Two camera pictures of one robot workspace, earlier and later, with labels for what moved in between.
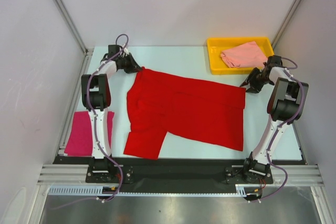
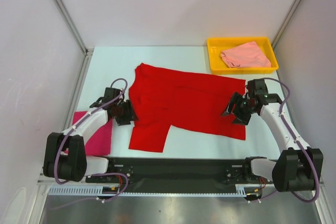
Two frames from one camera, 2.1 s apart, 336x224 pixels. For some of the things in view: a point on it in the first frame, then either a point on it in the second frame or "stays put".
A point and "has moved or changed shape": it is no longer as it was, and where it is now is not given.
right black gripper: [255, 88] to [240, 118]
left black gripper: [133, 67] to [130, 115]
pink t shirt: [248, 55] stays put
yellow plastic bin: [217, 46] stays put
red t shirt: [204, 112] has moved or changed shape
